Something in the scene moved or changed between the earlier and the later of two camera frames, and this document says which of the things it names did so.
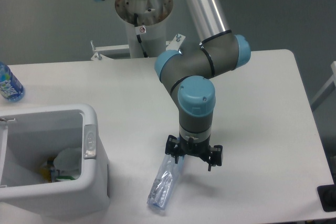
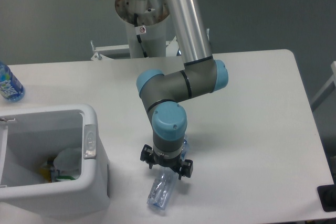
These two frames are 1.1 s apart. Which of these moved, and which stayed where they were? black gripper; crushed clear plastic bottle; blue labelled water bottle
Moved: black gripper
Stayed: crushed clear plastic bottle; blue labelled water bottle
